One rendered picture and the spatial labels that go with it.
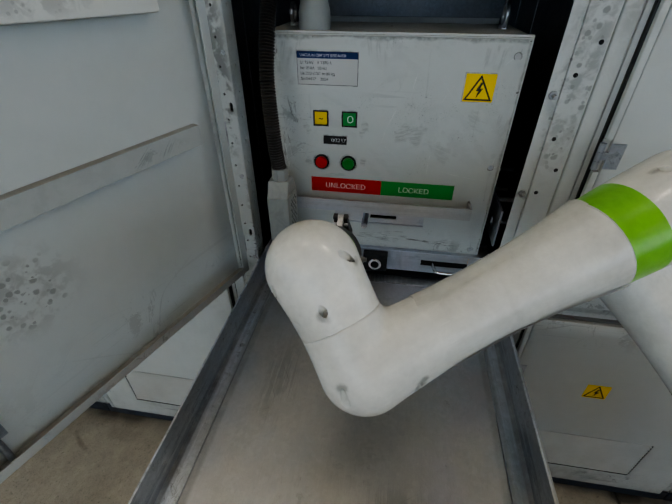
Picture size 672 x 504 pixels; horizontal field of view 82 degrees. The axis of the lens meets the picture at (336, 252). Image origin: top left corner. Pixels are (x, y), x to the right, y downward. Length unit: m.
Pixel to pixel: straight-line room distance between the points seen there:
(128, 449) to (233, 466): 1.15
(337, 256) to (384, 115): 0.48
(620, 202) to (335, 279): 0.32
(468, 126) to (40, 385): 0.90
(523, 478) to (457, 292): 0.38
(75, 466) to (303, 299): 1.57
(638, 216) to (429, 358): 0.27
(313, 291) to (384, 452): 0.38
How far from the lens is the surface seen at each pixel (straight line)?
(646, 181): 0.55
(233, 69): 0.85
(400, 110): 0.83
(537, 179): 0.87
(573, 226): 0.50
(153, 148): 0.77
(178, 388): 1.59
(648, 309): 0.72
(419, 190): 0.89
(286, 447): 0.72
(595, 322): 1.14
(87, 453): 1.90
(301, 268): 0.39
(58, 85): 0.70
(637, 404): 1.41
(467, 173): 0.89
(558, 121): 0.84
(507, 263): 0.47
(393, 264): 0.99
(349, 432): 0.72
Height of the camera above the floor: 1.48
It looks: 36 degrees down
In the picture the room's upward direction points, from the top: straight up
